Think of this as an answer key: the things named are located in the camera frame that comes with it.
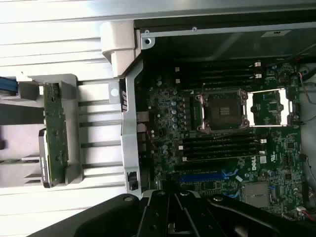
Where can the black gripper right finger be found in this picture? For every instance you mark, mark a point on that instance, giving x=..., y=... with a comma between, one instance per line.
x=196, y=209

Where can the open PC case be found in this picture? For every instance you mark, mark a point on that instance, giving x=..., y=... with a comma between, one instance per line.
x=130, y=111

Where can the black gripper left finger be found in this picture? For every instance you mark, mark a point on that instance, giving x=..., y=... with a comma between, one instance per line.
x=158, y=214

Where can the grey parts rack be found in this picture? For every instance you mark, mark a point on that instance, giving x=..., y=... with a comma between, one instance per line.
x=71, y=123

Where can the green motherboard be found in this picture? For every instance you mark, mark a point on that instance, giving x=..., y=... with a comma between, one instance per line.
x=222, y=168

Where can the blue expansion slot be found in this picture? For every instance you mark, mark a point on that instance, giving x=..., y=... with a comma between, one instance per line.
x=202, y=177

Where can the CPU socket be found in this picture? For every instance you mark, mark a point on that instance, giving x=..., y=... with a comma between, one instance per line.
x=222, y=111

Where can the open socket cover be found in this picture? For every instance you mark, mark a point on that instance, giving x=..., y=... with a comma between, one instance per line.
x=269, y=108

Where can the hard disk in blue caddy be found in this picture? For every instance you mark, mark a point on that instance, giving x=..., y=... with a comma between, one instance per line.
x=7, y=86

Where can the grey chipset heatsink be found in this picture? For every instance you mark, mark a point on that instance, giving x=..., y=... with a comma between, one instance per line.
x=255, y=195

